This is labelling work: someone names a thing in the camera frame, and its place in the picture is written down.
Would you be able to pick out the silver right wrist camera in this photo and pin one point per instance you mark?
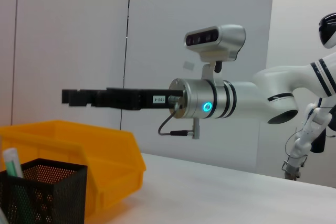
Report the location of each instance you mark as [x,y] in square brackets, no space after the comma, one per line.
[215,37]

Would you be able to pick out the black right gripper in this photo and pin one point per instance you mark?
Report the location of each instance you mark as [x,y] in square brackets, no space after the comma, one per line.
[131,99]

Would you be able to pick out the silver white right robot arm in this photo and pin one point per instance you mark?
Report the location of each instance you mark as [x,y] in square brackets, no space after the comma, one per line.
[241,98]

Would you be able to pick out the yellow plastic bin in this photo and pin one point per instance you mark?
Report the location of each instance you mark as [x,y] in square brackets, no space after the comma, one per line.
[105,155]

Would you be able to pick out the black mesh pen holder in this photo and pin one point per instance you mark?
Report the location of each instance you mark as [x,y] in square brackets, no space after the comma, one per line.
[42,195]

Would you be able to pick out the green pen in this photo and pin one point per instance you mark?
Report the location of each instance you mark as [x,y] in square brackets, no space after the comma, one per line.
[11,161]

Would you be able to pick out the black white robot head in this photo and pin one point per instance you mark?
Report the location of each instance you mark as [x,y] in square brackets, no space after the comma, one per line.
[328,32]

